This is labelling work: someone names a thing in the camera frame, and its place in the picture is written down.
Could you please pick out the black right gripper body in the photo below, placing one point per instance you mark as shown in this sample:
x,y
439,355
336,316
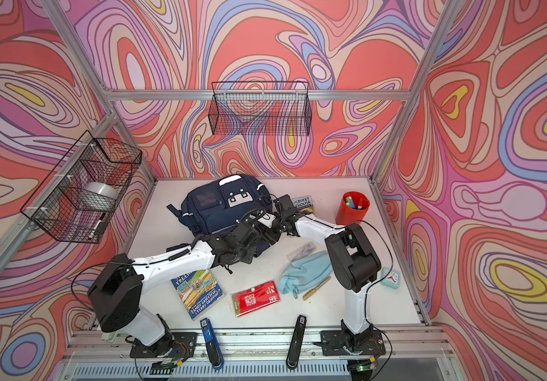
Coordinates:
x,y
278,222

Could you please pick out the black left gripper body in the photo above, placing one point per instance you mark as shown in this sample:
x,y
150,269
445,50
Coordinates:
x,y
246,255

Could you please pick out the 143-storey treehouse book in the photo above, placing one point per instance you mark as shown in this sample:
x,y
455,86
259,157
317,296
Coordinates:
x,y
304,204

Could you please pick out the navy blue backpack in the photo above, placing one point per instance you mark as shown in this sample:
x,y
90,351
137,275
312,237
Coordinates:
x,y
218,206

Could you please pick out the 91-storey treehouse book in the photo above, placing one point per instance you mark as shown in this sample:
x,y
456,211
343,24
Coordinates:
x,y
198,291

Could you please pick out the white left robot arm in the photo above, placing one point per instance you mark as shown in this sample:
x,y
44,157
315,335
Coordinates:
x,y
116,295

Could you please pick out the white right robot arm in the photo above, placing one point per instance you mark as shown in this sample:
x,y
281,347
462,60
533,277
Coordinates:
x,y
355,263

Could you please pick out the light blue pencil case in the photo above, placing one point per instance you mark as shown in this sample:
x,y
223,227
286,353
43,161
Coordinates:
x,y
305,274

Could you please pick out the wooden pencil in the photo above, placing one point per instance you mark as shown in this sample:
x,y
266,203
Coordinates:
x,y
315,289

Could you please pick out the clear plastic pen box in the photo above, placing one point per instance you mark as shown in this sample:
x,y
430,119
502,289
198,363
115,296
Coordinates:
x,y
306,250

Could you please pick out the red packet with white label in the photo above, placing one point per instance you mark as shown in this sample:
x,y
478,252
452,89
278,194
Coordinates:
x,y
255,298

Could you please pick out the red pen cup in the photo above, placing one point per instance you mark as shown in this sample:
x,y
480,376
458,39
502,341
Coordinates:
x,y
353,207

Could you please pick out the blue stapler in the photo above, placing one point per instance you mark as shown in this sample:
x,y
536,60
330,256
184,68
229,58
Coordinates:
x,y
213,349

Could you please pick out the mint green small clock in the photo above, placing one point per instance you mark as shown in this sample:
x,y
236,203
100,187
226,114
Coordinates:
x,y
391,278

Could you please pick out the black stapler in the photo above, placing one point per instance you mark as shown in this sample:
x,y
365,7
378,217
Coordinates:
x,y
293,355

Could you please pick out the black marker in left basket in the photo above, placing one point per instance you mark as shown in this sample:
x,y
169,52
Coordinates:
x,y
94,231

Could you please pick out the silver tape roll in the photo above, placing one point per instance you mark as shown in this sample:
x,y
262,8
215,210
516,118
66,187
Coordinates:
x,y
98,196

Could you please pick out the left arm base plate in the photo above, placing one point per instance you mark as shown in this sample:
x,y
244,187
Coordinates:
x,y
176,346

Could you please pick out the black wire basket on rear wall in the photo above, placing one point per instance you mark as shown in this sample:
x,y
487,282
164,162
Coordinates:
x,y
260,108

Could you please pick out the black wire basket on wall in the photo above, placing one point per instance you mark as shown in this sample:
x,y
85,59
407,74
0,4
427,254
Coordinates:
x,y
260,108
59,212

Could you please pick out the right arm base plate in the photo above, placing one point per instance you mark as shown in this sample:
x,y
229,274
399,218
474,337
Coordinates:
x,y
337,343

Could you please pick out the black wire basket on left wall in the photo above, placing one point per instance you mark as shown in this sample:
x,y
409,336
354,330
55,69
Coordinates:
x,y
59,212

